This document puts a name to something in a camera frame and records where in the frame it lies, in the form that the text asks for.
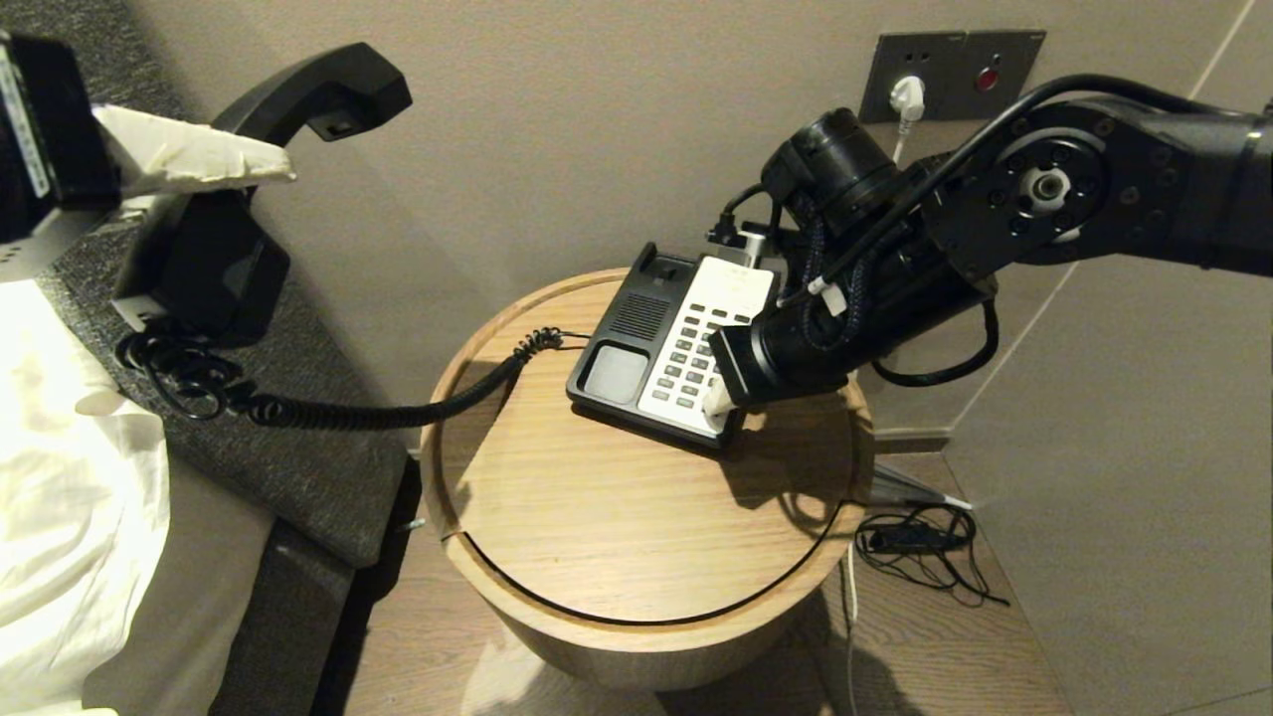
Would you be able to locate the round wooden side table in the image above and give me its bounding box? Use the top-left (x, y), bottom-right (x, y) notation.
top-left (418, 267), bottom-right (876, 693)

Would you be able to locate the dark grey wall socket panel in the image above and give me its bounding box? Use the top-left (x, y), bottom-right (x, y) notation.
top-left (859, 32), bottom-right (966, 124)

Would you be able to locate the black cable bundle with adapter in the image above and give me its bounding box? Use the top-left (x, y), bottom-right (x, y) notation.
top-left (851, 503), bottom-right (1011, 611)

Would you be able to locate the thin black looped right cable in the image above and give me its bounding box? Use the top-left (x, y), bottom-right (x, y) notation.
top-left (869, 296), bottom-right (1002, 390)

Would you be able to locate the white power cable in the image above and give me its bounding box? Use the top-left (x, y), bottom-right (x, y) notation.
top-left (841, 117), bottom-right (913, 716)

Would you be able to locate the dark panel with red button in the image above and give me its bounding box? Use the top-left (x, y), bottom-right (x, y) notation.
top-left (959, 29), bottom-right (1048, 120)

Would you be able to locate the black coiled phone cord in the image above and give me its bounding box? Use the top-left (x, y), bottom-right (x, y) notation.
top-left (115, 326), bottom-right (594, 432)

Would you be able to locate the grey fabric headboard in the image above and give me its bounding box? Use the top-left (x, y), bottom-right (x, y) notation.
top-left (0, 0), bottom-right (412, 716)

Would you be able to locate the beige bed sheet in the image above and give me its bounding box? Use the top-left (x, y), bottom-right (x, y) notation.
top-left (84, 452), bottom-right (278, 716)

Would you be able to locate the black telephone handset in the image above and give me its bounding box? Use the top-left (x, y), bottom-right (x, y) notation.
top-left (113, 42), bottom-right (415, 350)

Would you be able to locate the black phone base white keypad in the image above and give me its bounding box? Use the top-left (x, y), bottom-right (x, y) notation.
top-left (564, 242), bottom-right (778, 459)

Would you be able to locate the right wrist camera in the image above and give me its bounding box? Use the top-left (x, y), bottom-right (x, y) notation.
top-left (707, 213), bottom-right (776, 269)

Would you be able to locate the white pillow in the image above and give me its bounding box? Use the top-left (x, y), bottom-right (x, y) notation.
top-left (0, 278), bottom-right (176, 716)

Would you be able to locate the white power plug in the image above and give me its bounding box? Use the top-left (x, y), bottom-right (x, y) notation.
top-left (887, 77), bottom-right (927, 127)

